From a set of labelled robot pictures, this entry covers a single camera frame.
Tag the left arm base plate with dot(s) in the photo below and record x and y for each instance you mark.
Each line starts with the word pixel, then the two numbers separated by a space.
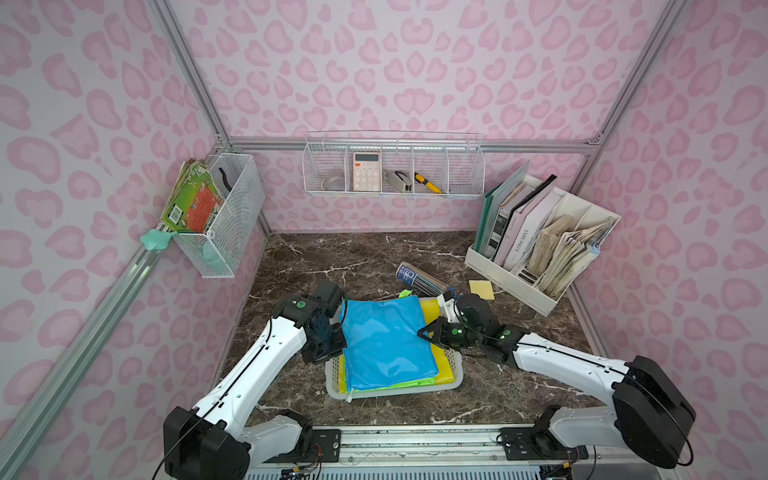
pixel 324 442

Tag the pink binder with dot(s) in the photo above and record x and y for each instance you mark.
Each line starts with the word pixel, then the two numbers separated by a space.
pixel 526 222

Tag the white plastic basket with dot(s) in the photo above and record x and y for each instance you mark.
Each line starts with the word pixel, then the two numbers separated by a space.
pixel 396 393

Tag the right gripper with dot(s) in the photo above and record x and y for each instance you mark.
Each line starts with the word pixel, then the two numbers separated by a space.
pixel 444 333

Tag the pink calculator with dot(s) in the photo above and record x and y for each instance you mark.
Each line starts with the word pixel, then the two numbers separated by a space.
pixel 366 172

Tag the mint green wall hook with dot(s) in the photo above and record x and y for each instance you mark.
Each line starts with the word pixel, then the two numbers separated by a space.
pixel 157 240

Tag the blue raincoat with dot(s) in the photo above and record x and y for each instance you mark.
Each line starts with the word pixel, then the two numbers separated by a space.
pixel 387 342

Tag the golden yellow raincoat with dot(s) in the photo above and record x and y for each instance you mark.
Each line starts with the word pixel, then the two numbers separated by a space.
pixel 444 360

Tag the yellow utility knife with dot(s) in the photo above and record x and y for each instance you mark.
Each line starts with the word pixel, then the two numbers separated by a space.
pixel 427 183

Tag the green raincoat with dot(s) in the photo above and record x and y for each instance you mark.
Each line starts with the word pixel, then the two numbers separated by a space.
pixel 414 381

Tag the white wire wall shelf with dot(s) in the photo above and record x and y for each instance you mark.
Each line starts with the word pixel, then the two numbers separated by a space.
pixel 456 164

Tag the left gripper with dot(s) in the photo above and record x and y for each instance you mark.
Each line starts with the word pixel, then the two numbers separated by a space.
pixel 327 342

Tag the yellow sticky note pad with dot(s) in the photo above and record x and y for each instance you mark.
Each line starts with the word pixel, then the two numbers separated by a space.
pixel 483 289

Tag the blue lidded pen tube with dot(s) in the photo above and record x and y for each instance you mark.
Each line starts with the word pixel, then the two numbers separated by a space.
pixel 421 281

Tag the green folder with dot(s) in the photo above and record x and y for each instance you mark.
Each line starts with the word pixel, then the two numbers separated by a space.
pixel 492 204

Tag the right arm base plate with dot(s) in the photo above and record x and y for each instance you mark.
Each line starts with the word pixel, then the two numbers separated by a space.
pixel 531 444

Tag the white file organizer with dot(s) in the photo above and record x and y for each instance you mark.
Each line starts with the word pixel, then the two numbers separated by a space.
pixel 568 242

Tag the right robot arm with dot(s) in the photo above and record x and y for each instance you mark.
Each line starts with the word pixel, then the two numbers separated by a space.
pixel 641 408

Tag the green and red booklet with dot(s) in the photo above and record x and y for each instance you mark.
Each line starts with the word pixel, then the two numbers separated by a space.
pixel 195 200

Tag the white mesh wall basket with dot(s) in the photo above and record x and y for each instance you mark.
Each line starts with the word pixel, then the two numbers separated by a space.
pixel 218 252

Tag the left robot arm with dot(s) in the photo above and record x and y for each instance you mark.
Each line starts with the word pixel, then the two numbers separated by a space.
pixel 213 440

